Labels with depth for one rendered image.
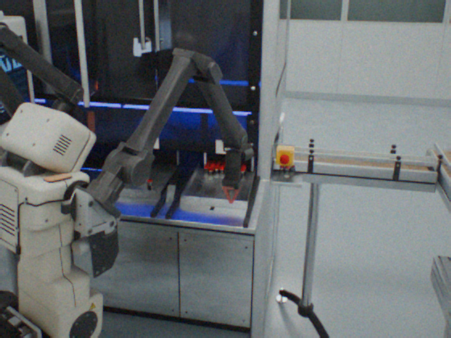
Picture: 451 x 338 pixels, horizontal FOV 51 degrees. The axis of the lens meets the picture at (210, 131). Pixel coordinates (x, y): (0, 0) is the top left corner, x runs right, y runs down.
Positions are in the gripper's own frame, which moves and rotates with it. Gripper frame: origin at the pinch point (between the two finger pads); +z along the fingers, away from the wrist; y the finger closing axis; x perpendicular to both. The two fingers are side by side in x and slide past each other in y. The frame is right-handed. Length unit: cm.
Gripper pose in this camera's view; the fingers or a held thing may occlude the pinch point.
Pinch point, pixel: (231, 201)
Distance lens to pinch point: 181.3
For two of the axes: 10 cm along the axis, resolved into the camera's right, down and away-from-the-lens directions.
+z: -0.3, 9.7, 2.3
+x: -9.8, -0.8, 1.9
